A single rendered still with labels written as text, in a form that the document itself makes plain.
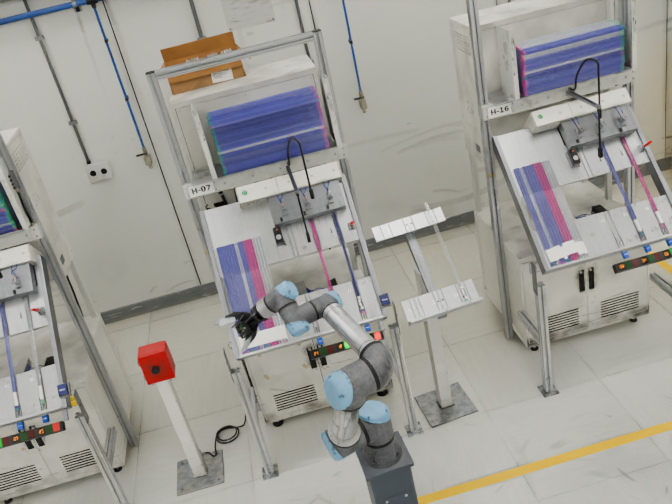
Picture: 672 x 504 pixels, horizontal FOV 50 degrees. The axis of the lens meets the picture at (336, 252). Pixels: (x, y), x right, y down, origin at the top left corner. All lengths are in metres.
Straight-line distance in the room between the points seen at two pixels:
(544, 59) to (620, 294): 1.34
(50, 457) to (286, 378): 1.24
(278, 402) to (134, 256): 1.84
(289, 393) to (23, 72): 2.53
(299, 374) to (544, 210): 1.45
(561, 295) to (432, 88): 1.81
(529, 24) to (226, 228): 1.73
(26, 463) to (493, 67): 3.02
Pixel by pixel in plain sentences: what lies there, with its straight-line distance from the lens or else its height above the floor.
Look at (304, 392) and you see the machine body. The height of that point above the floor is 0.19.
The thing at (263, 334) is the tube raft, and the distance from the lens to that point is 3.20.
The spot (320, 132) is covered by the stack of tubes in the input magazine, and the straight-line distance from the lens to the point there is 3.28.
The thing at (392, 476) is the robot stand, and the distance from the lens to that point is 2.78.
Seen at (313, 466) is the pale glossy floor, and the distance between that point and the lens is 3.63.
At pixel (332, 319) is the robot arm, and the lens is 2.47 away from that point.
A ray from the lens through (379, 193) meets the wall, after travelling 5.11.
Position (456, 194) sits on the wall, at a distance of 5.29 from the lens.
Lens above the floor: 2.49
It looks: 28 degrees down
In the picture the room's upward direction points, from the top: 13 degrees counter-clockwise
